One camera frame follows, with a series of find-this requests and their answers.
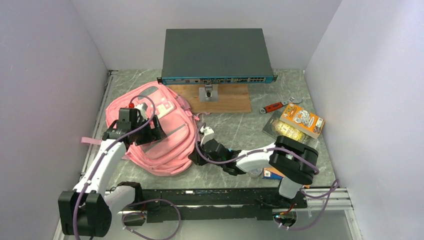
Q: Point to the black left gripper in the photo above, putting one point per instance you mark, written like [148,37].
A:
[153,134]

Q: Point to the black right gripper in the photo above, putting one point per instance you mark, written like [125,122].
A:
[196,158]

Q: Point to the pink school backpack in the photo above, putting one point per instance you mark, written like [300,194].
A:
[170,155]

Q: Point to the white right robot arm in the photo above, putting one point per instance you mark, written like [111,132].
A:
[295,160]

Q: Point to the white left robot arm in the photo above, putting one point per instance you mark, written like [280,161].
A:
[86,210]

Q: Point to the clear round plastic container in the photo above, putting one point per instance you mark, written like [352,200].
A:
[255,173]

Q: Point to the brown wooden board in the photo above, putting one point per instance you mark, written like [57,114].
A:
[232,98]

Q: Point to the blue orange book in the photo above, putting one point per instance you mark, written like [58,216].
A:
[271,173]

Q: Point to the dark glossy book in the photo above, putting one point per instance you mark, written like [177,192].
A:
[275,128]

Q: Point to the orange paperback book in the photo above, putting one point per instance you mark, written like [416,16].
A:
[303,120]

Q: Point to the aluminium frame rail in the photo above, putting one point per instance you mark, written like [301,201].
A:
[99,119]

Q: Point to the grey metal switch stand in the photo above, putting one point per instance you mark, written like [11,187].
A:
[208,93]

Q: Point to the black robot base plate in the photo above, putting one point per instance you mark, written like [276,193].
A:
[260,203]

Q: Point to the dark grey network switch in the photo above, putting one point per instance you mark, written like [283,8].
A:
[208,56]

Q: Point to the red handled adjustable wrench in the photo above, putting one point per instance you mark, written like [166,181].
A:
[280,104]

